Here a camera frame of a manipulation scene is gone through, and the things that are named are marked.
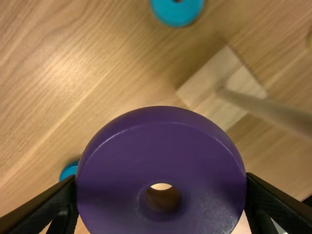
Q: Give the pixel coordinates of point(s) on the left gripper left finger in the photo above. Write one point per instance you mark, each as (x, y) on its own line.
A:
(31, 214)

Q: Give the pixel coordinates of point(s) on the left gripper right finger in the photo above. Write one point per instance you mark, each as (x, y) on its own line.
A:
(280, 207)

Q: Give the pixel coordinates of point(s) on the wooden peg base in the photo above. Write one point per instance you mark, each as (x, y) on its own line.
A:
(219, 80)

